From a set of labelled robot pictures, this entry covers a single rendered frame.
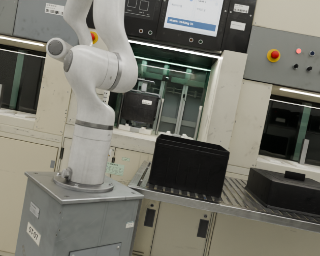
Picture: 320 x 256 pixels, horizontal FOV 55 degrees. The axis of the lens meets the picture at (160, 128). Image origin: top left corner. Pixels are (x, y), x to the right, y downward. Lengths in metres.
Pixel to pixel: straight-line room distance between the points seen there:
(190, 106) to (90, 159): 1.70
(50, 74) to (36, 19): 0.30
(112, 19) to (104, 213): 0.58
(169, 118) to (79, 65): 1.70
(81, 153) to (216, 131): 0.86
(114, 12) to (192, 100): 1.65
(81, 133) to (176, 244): 1.03
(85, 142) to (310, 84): 1.24
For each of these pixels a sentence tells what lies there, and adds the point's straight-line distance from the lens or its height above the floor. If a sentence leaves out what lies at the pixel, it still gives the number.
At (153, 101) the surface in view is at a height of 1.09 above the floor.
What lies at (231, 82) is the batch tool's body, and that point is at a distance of 1.65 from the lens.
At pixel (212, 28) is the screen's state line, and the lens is 1.73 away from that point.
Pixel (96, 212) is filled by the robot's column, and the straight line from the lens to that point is 0.93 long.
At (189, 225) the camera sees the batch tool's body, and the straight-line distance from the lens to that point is 1.77.
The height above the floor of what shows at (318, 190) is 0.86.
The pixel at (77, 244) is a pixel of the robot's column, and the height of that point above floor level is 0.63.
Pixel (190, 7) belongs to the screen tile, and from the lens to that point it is 1.75.
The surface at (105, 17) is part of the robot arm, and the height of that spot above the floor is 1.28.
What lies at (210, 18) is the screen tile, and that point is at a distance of 1.75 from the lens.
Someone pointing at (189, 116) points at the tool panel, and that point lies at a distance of 2.56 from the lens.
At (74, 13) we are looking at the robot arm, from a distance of 1.31.
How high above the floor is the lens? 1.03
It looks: 3 degrees down
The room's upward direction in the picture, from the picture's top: 11 degrees clockwise
